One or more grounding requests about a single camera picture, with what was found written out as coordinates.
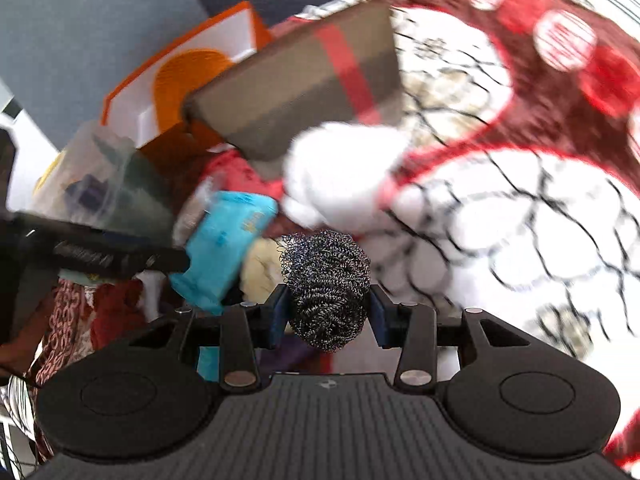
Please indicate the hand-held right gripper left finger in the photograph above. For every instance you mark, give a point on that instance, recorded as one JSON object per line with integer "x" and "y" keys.
{"x": 278, "y": 316}

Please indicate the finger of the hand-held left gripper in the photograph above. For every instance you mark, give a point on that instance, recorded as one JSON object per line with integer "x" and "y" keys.
{"x": 125, "y": 256}

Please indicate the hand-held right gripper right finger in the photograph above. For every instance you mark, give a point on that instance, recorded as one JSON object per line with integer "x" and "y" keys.
{"x": 381, "y": 316}

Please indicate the steel wool scrubber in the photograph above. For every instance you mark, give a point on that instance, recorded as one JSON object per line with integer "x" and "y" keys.
{"x": 325, "y": 290}

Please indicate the cyan packet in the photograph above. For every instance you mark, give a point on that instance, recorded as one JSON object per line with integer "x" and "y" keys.
{"x": 225, "y": 240}

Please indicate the white soft cloth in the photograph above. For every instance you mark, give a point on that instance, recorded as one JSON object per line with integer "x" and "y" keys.
{"x": 345, "y": 175}

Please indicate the pale yellow sponge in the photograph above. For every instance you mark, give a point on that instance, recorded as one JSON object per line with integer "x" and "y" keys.
{"x": 262, "y": 270}

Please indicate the clear plastic bag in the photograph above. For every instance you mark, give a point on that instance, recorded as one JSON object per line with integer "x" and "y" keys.
{"x": 110, "y": 185}

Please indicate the red cloth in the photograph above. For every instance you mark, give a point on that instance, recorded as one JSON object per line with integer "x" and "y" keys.
{"x": 235, "y": 172}

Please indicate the red and white printed blanket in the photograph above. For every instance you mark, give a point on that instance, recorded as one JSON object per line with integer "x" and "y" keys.
{"x": 500, "y": 170}

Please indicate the orange and white box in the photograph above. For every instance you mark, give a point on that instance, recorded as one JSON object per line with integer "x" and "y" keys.
{"x": 195, "y": 70}

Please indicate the grey blue upholstered panel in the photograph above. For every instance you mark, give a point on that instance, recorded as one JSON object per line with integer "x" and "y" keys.
{"x": 90, "y": 35}

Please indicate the grey box with red stripe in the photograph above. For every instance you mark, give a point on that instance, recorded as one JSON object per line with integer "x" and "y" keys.
{"x": 300, "y": 85}

